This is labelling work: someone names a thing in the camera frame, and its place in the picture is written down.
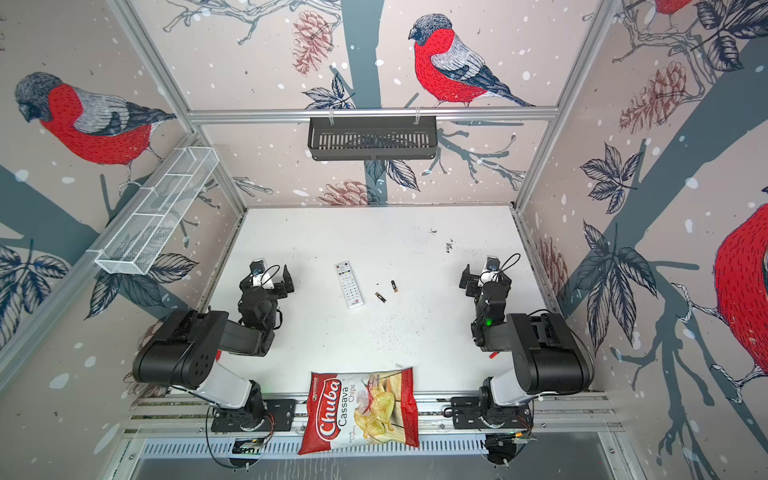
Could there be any white remote control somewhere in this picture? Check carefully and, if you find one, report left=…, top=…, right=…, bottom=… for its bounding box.
left=335, top=261, right=364, bottom=309

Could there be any white mesh wire basket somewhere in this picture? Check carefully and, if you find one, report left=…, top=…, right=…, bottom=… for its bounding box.
left=95, top=146, right=219, bottom=275

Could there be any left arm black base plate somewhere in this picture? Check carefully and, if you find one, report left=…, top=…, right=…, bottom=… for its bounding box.
left=210, top=399, right=297, bottom=433

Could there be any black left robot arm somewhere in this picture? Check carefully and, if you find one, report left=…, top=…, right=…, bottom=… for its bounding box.
left=132, top=260, right=295, bottom=430

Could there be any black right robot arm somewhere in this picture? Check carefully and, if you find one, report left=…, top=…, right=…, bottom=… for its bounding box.
left=459, top=267, right=594, bottom=428

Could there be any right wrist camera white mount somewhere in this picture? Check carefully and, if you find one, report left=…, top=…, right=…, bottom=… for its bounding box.
left=479, top=256, right=502, bottom=285

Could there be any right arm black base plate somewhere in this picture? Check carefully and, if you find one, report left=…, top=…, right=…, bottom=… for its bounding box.
left=443, top=396, right=533, bottom=430

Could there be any red Chuba cassava chips bag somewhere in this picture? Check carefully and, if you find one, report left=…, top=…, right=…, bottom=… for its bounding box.
left=299, top=368, right=420, bottom=455

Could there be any black hanging wire basket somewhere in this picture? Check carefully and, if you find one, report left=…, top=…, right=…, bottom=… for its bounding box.
left=307, top=116, right=438, bottom=161

